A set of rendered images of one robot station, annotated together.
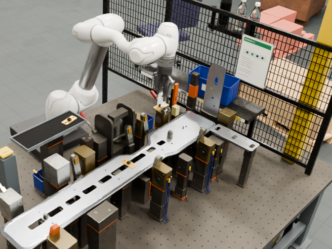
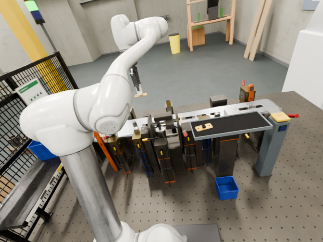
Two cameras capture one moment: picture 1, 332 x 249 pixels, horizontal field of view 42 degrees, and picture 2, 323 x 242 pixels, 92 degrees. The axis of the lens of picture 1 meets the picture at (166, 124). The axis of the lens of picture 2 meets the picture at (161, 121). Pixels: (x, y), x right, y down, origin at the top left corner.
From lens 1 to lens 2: 264 cm
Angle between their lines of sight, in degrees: 91
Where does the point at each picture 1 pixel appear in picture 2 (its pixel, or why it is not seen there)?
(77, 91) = (128, 233)
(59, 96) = (163, 232)
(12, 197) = (273, 110)
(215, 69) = not seen: hidden behind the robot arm
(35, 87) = not seen: outside the picture
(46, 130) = (231, 124)
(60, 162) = (231, 109)
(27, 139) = (254, 120)
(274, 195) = not seen: hidden behind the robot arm
